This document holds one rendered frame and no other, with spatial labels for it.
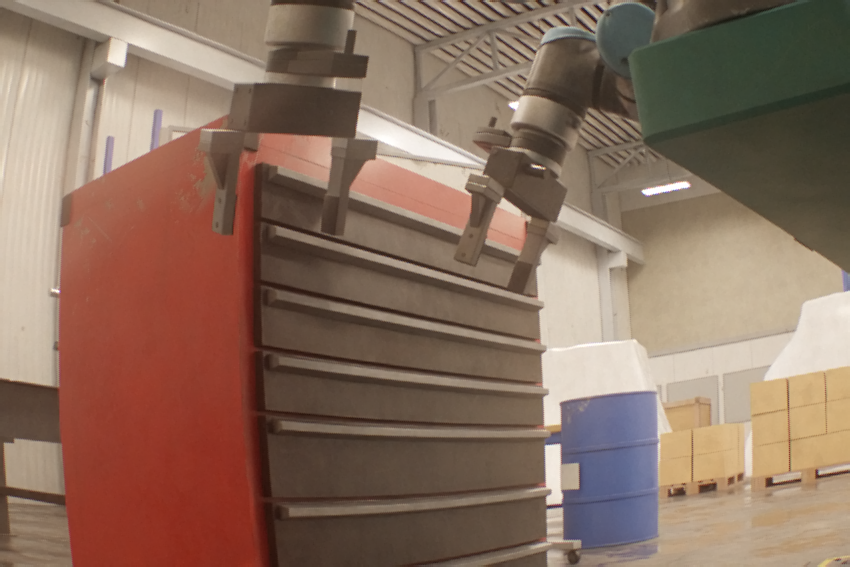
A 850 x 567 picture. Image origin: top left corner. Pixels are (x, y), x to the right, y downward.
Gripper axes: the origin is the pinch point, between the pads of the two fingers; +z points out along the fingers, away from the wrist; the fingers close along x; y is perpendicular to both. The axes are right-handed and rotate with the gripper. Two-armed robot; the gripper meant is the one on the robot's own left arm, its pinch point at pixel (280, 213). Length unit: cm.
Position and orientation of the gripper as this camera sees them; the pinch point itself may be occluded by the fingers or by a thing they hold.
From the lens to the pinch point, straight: 92.8
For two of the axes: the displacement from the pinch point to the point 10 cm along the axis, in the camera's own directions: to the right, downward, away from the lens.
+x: -7.7, 0.1, -6.4
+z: -1.3, 9.8, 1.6
